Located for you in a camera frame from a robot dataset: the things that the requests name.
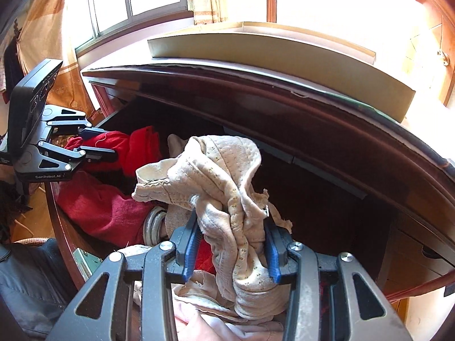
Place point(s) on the pale pink underwear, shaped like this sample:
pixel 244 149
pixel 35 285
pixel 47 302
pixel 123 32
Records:
pixel 191 324

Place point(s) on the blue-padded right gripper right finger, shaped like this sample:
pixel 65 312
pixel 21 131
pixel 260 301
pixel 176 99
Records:
pixel 281 267

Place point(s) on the window with dark frame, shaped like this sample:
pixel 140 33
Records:
pixel 93 20

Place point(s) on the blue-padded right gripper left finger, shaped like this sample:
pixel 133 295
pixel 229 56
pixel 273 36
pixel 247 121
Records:
pixel 186 241

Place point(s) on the red garment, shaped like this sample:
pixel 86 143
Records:
pixel 98 197

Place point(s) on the dark wooden drawer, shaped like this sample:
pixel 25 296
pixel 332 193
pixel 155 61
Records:
pixel 330 217

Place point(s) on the dark trousers leg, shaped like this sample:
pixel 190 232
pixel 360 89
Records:
pixel 36 287

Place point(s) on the dark wooden dresser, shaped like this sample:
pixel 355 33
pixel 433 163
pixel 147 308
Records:
pixel 342 136

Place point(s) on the beige dotted underwear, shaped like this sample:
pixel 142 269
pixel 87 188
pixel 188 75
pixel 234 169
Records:
pixel 212 175

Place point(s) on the black camera box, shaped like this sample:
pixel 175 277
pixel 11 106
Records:
pixel 27 102

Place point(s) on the shallow cardboard tray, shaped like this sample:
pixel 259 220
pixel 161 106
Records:
pixel 328 68

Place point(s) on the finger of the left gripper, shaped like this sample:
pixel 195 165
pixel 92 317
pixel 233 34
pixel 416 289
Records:
pixel 98 155
pixel 89 133

